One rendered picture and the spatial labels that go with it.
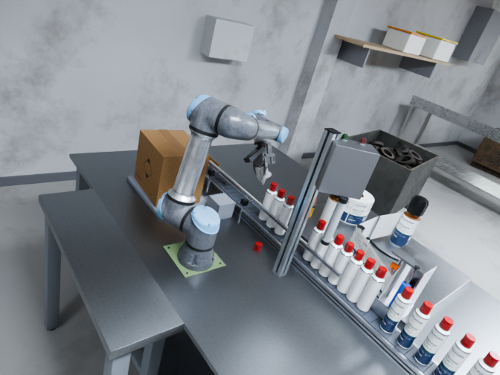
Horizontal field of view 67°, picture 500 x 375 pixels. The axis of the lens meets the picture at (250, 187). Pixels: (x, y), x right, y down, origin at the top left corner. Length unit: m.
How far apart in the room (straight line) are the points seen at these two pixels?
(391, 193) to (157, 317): 3.19
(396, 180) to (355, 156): 2.76
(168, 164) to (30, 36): 1.76
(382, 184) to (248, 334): 3.02
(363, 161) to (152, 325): 0.90
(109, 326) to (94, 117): 2.42
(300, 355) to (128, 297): 0.62
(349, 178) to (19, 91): 2.57
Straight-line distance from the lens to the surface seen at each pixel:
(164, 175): 1.77
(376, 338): 1.58
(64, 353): 2.33
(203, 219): 1.44
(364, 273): 1.54
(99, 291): 1.44
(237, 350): 1.35
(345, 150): 1.34
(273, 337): 1.42
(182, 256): 1.55
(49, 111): 3.39
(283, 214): 1.75
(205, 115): 1.38
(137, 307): 1.40
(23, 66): 3.25
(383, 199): 4.20
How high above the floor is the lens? 1.86
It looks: 27 degrees down
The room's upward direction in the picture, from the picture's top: 16 degrees clockwise
